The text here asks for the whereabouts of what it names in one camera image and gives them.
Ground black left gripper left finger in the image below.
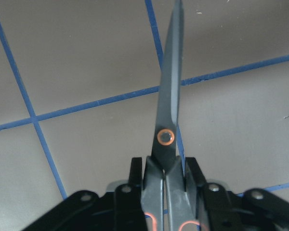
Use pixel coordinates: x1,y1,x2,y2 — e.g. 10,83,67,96
25,157,147,231

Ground grey orange scissors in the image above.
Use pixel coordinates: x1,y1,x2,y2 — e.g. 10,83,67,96
141,0,206,231

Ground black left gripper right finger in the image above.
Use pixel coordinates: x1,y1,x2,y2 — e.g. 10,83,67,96
185,157,289,231

